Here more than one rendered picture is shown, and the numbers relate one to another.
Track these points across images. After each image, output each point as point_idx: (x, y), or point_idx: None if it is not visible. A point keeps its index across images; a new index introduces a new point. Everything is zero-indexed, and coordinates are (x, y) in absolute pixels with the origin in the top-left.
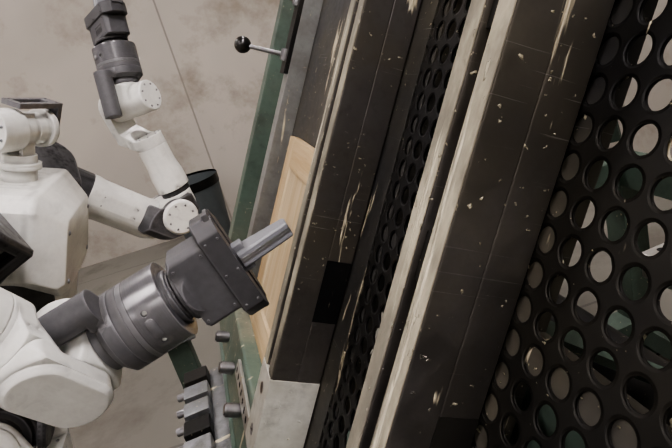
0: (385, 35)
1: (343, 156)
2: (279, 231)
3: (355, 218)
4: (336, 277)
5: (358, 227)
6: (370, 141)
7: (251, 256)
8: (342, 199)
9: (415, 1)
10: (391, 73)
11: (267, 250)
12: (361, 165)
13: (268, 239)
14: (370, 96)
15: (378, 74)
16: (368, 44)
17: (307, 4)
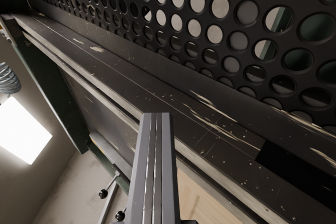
0: (102, 62)
1: (153, 104)
2: (147, 125)
3: (214, 117)
4: (281, 161)
5: (224, 119)
6: (155, 86)
7: (155, 205)
8: (190, 119)
9: (100, 49)
10: (123, 65)
11: (167, 160)
12: (169, 97)
13: (146, 147)
14: (126, 77)
15: (118, 70)
16: (97, 68)
17: (122, 168)
